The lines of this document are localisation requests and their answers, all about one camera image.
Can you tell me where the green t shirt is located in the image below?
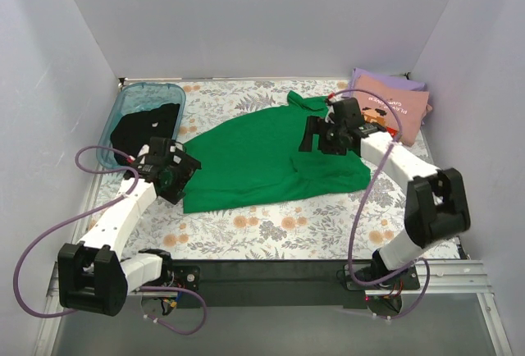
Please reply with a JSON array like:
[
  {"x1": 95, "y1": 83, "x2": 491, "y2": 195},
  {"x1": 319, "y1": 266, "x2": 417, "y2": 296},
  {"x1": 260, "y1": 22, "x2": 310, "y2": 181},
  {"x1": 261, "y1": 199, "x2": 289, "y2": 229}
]
[{"x1": 183, "y1": 92, "x2": 371, "y2": 213}]

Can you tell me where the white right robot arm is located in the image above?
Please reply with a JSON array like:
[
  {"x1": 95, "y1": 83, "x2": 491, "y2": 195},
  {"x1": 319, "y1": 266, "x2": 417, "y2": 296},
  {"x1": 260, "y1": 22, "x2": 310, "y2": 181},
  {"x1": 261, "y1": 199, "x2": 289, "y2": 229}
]
[{"x1": 299, "y1": 98, "x2": 471, "y2": 287}]

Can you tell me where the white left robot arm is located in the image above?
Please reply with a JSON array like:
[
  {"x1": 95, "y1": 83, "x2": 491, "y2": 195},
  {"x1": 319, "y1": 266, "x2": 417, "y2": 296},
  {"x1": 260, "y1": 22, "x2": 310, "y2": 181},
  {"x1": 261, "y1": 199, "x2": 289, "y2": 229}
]
[{"x1": 57, "y1": 137, "x2": 202, "y2": 316}]

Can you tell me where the black t shirt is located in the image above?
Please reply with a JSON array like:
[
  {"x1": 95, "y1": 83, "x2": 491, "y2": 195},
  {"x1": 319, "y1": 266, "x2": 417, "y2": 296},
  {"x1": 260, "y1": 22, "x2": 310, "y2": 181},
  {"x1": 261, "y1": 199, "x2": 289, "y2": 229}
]
[{"x1": 110, "y1": 103, "x2": 180, "y2": 157}]

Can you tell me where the pink folded t shirt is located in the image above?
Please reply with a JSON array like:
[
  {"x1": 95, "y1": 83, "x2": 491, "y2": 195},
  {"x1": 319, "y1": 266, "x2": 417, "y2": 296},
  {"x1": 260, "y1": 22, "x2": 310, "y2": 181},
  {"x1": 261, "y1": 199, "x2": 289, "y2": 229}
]
[{"x1": 354, "y1": 75, "x2": 431, "y2": 147}]

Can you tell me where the lavender folded t shirt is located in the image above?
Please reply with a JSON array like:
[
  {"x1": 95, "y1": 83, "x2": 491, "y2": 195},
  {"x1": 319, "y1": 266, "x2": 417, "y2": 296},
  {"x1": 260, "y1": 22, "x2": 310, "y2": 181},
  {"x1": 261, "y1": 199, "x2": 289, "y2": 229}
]
[{"x1": 347, "y1": 67, "x2": 434, "y2": 127}]

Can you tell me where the blue plastic basket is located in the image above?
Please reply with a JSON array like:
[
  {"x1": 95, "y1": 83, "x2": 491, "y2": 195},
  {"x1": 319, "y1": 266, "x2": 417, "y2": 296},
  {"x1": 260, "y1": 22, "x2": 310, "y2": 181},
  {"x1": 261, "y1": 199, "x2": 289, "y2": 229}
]
[{"x1": 96, "y1": 82, "x2": 186, "y2": 168}]

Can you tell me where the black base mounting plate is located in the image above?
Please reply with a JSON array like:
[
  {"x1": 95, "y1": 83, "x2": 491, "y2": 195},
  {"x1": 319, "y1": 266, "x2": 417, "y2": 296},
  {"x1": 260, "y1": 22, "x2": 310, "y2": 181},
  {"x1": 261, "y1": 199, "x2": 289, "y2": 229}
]
[{"x1": 126, "y1": 259, "x2": 422, "y2": 310}]

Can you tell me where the aluminium frame rail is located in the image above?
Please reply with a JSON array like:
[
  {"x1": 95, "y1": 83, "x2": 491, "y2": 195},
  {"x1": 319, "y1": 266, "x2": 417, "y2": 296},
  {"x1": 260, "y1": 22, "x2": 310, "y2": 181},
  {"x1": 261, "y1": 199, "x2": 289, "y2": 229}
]
[{"x1": 35, "y1": 260, "x2": 512, "y2": 355}]

